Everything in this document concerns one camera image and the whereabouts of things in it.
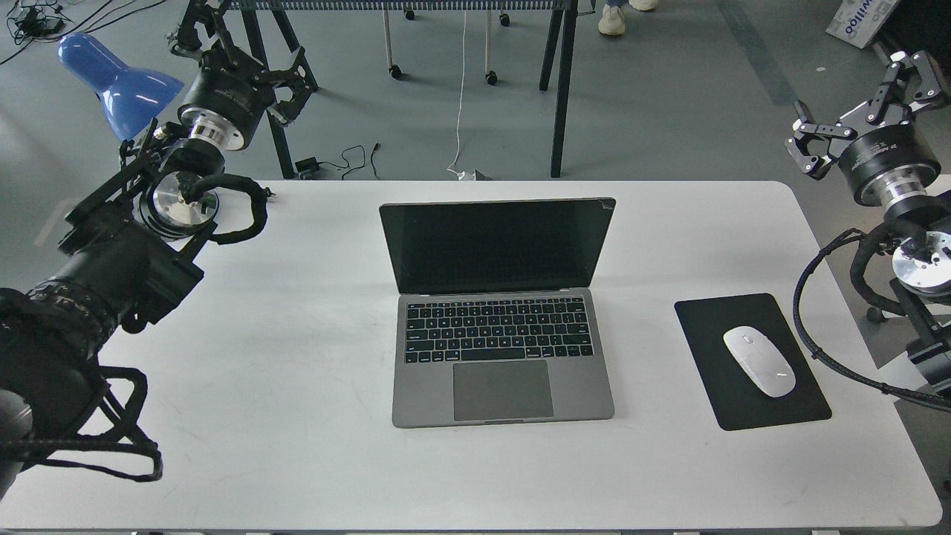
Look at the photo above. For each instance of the beige shoe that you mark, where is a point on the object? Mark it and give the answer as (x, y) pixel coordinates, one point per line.
(612, 21)

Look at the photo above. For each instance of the white computer mouse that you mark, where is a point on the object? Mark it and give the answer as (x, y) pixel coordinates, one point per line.
(761, 360)

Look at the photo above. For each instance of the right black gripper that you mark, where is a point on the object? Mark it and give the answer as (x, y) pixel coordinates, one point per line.
(880, 139)

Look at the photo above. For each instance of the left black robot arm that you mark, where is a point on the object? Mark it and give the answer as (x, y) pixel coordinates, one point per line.
(133, 242)

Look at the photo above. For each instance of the white cardboard box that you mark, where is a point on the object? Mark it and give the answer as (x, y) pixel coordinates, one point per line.
(858, 22)

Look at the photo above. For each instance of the black power adapter with cable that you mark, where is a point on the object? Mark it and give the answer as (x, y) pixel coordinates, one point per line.
(352, 160)

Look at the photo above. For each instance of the black mouse pad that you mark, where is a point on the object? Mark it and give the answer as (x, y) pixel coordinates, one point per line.
(737, 403)

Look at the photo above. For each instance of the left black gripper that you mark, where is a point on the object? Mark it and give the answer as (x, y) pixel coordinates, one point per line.
(224, 97)

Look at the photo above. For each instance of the rolling cart legs with castors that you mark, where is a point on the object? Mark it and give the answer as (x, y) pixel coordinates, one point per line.
(440, 49)

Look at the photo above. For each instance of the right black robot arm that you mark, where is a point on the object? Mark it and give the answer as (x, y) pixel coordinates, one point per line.
(903, 264)

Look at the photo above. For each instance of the grey laptop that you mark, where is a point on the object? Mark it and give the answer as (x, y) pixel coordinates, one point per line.
(495, 321)

